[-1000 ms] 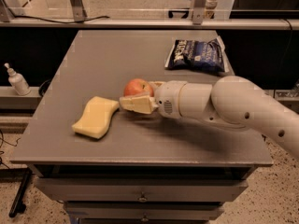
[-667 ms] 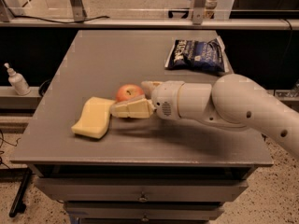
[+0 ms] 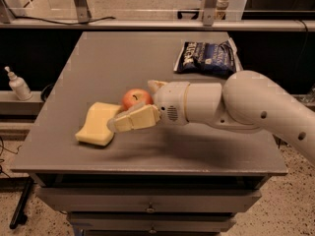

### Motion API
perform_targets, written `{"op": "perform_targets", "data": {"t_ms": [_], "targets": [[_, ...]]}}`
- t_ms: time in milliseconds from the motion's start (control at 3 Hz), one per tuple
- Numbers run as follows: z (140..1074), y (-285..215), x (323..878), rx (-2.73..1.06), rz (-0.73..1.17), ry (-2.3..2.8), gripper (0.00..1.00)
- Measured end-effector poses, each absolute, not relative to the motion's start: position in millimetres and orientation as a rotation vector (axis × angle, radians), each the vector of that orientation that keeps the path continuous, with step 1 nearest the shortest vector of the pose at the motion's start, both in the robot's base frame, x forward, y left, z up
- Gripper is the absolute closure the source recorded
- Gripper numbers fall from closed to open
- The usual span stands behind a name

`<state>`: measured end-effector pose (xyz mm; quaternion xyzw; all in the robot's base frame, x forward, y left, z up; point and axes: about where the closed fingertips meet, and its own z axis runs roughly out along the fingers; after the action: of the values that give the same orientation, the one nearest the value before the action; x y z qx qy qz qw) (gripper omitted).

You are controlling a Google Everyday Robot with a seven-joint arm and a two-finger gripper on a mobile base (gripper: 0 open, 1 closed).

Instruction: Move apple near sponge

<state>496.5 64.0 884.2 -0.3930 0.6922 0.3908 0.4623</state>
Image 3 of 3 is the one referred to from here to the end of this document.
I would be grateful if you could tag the black stand leg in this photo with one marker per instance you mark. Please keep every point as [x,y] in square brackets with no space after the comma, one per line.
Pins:
[19,217]

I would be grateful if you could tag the white pump bottle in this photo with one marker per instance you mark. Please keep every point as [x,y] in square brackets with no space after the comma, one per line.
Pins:
[18,85]

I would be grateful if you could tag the yellow sponge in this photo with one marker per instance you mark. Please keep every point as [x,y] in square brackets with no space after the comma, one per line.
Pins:
[94,130]

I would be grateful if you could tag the grey metal post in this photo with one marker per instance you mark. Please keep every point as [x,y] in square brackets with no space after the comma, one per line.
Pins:
[209,12]
[83,12]

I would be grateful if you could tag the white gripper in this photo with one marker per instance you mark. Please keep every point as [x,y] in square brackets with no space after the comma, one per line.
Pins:
[171,99]

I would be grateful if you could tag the red apple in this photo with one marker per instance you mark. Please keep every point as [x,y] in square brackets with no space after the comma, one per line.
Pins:
[135,96]

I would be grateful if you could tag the grey metal post left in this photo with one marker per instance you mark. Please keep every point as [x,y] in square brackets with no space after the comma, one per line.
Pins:
[83,12]

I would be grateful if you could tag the grey metal post right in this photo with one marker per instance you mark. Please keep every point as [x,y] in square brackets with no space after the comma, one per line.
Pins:
[209,12]

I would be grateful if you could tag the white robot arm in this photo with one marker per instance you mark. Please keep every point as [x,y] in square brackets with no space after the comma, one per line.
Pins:
[247,101]

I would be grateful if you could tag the grey drawer cabinet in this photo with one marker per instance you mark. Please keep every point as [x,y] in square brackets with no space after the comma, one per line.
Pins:
[164,181]

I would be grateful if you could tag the blue chip bag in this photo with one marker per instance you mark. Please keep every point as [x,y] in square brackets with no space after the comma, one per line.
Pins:
[216,59]

